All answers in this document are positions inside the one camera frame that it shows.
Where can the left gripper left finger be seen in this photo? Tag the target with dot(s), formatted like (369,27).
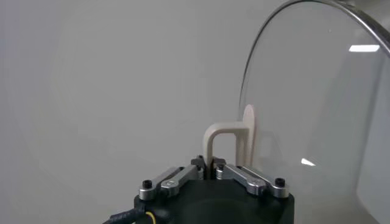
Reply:
(176,179)

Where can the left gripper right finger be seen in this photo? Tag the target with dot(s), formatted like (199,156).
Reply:
(250,181)

